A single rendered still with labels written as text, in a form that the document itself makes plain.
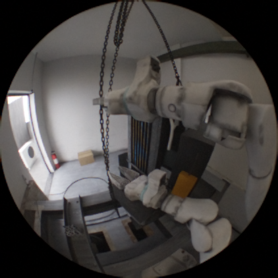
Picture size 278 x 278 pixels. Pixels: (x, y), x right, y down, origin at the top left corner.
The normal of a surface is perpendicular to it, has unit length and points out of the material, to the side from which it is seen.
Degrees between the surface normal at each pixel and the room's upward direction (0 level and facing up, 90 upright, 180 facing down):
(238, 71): 90
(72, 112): 90
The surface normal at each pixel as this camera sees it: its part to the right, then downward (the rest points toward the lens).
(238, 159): -0.88, 0.17
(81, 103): 0.48, 0.37
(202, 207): -0.14, -0.97
